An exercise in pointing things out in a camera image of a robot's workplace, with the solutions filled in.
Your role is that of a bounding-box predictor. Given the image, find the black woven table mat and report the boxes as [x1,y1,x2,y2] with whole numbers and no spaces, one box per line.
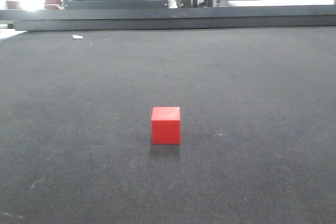
[1,27,335,223]

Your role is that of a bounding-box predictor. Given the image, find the white paper scrap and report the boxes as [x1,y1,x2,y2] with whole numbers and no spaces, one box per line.
[72,35,83,39]

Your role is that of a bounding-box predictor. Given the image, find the red cube block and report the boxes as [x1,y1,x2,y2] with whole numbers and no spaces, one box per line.
[151,106,181,145]

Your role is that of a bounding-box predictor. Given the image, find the white background table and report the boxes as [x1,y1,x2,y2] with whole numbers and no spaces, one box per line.
[213,0,335,7]

